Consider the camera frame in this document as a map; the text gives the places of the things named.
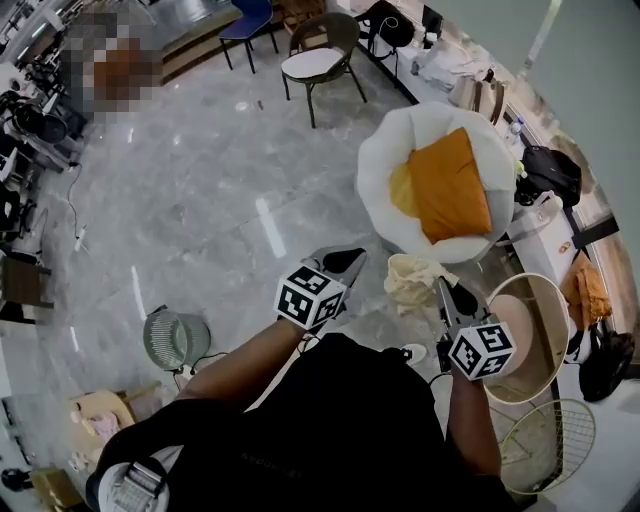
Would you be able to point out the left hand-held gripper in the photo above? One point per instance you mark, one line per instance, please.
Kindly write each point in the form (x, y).
(310, 302)

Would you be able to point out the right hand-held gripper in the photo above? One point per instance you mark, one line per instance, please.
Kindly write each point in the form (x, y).
(480, 350)

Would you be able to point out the cream clothes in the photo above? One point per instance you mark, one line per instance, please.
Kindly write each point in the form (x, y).
(410, 285)

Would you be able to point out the green wire basket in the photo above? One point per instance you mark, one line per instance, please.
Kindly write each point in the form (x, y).
(175, 340)

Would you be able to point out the orange garment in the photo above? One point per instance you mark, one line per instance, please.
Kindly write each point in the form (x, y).
(587, 290)

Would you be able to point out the person's right forearm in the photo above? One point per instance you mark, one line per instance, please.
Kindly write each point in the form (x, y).
(472, 425)

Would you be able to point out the person's left forearm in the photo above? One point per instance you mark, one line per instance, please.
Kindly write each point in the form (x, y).
(240, 370)

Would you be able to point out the person's right white shoe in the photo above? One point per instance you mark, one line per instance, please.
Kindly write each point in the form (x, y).
(415, 354)

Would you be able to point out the orange cushion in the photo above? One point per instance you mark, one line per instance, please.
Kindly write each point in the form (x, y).
(450, 190)

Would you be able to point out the yellow seat cushion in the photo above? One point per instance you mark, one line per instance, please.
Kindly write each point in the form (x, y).
(402, 192)

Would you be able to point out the person's black clothing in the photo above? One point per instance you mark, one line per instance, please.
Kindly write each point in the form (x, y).
(325, 425)

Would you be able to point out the small orange object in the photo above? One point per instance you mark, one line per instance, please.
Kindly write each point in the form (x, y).
(565, 246)

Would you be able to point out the white petal floor chair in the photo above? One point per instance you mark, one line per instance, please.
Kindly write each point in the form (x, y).
(380, 165)

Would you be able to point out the small yellow-green bottle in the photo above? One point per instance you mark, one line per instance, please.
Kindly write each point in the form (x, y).
(521, 170)

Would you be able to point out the black backpack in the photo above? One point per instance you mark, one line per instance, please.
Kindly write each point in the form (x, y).
(550, 172)

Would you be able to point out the dark brown backpack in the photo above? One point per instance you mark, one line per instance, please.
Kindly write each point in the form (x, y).
(607, 365)

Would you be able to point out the clear plastic water bottle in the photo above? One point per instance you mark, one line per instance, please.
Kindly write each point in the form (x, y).
(515, 131)

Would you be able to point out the beige tote bag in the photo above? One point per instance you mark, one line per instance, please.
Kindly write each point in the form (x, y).
(475, 97)

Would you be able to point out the white power strip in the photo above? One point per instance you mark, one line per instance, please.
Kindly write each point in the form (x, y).
(81, 239)

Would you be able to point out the white plastic bag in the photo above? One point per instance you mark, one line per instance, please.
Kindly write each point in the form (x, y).
(445, 62)

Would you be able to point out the wicker chair white seat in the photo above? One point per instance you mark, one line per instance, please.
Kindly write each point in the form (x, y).
(312, 62)

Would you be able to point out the grey roller blind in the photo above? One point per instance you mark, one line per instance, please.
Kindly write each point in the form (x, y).
(475, 20)
(600, 100)

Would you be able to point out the wooden counter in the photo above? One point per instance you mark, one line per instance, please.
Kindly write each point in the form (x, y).
(200, 45)

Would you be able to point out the dark wooden chair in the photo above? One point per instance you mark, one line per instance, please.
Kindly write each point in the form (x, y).
(25, 285)

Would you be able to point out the black handbag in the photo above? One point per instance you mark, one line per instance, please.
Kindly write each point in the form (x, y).
(385, 22)

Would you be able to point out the blue chair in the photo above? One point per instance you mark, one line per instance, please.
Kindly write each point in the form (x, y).
(247, 17)

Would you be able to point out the cardboard box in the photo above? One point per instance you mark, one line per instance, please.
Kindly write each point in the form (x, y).
(55, 487)

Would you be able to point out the black office chair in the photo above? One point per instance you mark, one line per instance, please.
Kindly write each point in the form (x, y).
(45, 125)

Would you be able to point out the black window post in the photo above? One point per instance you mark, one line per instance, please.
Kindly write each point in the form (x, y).
(595, 232)

